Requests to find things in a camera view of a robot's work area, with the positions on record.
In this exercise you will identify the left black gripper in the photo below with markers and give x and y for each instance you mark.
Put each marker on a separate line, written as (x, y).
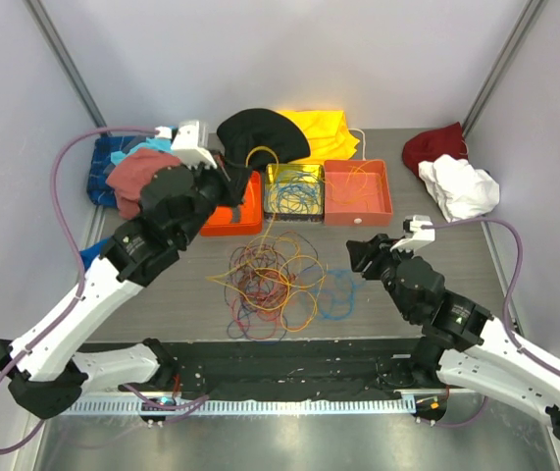
(237, 179)

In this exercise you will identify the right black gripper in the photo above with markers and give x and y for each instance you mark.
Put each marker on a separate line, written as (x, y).
(361, 253)

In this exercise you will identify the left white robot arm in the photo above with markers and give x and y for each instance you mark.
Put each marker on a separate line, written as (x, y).
(47, 372)

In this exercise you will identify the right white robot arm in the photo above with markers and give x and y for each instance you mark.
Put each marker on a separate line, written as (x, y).
(462, 343)

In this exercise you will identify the black cloth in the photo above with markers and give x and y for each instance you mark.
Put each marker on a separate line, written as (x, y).
(256, 127)

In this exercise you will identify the orange plastic box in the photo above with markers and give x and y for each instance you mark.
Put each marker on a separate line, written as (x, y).
(243, 220)

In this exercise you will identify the gold metal tin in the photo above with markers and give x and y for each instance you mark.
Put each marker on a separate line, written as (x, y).
(294, 192)

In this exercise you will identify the salmon pink drawer box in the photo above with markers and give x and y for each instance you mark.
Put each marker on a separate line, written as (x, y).
(357, 193)

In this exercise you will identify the light blue cloth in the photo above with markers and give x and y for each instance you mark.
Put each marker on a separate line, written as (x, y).
(154, 144)

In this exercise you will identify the yellow cloth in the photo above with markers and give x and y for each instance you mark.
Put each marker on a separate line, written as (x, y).
(327, 133)

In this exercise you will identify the salmon red cloth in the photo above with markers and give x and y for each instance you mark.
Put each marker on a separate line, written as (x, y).
(133, 174)

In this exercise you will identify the white cloth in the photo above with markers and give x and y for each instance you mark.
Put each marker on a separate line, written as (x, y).
(460, 191)

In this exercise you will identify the dark red cloth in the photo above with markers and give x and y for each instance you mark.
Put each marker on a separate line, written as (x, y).
(428, 146)

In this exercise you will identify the blue plaid cloth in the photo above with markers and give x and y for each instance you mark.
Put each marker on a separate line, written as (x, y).
(101, 165)

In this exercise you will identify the royal blue cloth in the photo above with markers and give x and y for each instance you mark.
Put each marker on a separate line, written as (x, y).
(89, 254)

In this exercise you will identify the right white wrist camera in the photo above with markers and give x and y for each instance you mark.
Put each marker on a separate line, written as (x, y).
(418, 233)

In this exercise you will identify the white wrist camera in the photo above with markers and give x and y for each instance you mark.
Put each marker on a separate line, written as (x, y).
(189, 143)
(418, 233)

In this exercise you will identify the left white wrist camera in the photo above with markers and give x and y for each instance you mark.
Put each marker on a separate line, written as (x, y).
(189, 143)

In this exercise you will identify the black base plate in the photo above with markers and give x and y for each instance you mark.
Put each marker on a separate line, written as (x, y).
(299, 370)

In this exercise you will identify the white slotted cable duct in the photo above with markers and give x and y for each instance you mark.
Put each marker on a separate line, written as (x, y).
(127, 405)

